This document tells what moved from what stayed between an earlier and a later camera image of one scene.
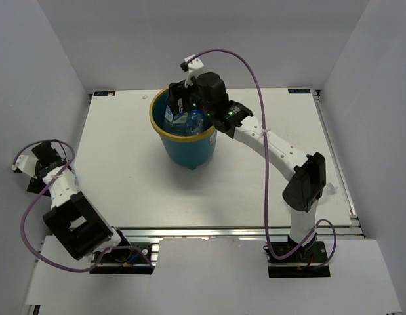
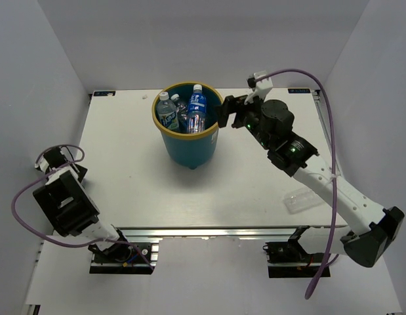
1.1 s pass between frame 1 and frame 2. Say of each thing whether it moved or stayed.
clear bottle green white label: moved
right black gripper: moved
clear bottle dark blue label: stayed
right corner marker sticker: stayed
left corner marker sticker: stayed
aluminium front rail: stayed
